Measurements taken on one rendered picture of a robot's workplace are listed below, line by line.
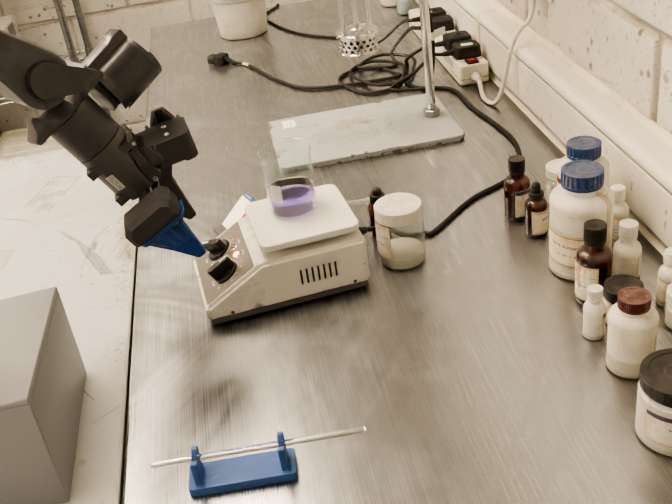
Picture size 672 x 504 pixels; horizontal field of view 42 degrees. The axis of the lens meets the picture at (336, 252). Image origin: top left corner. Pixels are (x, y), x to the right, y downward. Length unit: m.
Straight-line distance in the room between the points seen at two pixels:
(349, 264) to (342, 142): 0.42
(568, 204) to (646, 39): 0.26
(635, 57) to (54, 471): 0.84
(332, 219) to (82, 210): 0.49
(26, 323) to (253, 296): 0.26
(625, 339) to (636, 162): 0.31
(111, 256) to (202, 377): 0.33
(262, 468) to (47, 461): 0.19
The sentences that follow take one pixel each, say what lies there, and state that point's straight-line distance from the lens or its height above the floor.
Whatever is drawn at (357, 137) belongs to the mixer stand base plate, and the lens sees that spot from 1.42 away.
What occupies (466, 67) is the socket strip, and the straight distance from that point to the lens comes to 1.60.
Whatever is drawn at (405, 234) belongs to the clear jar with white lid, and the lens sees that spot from 1.05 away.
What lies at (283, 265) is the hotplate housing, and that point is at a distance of 1.00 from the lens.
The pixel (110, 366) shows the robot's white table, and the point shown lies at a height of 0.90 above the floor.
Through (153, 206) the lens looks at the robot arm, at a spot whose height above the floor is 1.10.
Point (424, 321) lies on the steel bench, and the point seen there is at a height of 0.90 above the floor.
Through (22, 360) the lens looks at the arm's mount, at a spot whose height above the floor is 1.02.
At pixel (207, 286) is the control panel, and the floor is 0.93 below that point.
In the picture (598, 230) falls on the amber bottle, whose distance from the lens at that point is 0.96.
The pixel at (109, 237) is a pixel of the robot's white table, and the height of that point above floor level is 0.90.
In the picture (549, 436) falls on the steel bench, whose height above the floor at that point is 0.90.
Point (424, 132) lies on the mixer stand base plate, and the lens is 1.41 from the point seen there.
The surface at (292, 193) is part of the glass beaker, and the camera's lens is 1.02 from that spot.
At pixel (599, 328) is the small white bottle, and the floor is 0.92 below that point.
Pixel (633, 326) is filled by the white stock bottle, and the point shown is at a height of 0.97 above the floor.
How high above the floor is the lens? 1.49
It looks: 31 degrees down
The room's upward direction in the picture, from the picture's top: 8 degrees counter-clockwise
